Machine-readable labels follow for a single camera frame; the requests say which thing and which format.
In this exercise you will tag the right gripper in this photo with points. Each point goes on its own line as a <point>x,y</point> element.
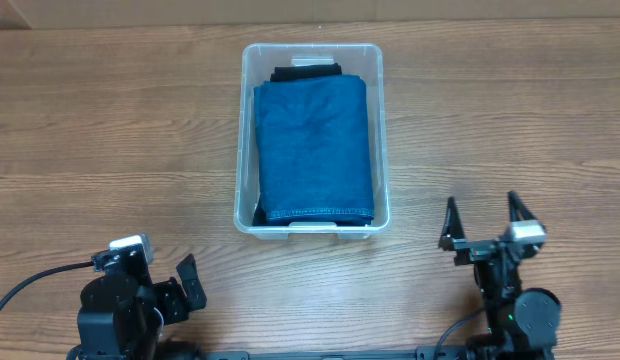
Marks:
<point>450,237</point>

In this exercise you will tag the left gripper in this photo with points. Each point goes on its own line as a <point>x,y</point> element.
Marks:
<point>168,292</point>

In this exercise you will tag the black cloth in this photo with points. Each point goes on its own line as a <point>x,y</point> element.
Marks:
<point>260,216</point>
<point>293,73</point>

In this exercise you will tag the blue denim cloth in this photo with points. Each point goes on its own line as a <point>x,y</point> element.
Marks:
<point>314,158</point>

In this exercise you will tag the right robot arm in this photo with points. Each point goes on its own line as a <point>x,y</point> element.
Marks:
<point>522,324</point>

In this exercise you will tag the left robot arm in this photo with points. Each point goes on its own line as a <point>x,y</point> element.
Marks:
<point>123,312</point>

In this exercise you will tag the clear plastic storage bin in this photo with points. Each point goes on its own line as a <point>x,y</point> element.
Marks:
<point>258,62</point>

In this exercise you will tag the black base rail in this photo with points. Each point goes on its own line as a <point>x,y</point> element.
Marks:
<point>330,355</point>

